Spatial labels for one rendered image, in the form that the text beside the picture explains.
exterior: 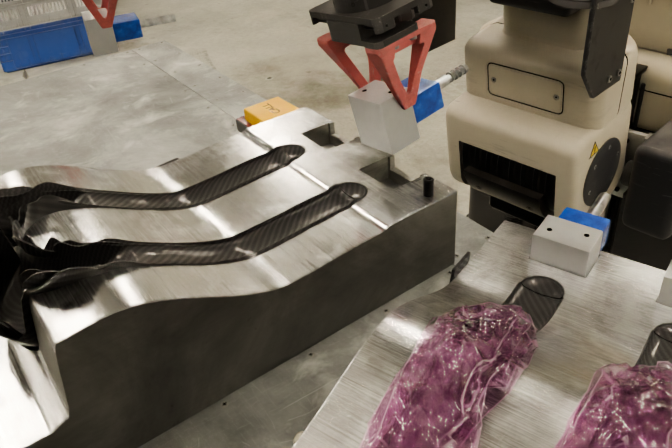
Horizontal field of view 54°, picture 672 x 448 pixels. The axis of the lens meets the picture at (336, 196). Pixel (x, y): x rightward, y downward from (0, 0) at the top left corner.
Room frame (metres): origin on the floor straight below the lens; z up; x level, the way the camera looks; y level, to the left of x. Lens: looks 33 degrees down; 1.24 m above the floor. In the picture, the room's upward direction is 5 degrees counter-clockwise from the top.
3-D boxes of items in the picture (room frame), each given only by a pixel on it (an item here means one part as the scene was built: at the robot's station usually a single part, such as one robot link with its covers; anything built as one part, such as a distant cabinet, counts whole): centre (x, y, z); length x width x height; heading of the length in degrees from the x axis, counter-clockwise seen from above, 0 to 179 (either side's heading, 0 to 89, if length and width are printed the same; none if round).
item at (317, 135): (0.66, 0.00, 0.87); 0.05 x 0.05 x 0.04; 34
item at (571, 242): (0.49, -0.23, 0.86); 0.13 x 0.05 x 0.05; 141
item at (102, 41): (0.99, 0.29, 0.93); 0.13 x 0.05 x 0.05; 111
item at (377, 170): (0.57, -0.06, 0.87); 0.05 x 0.05 x 0.04; 34
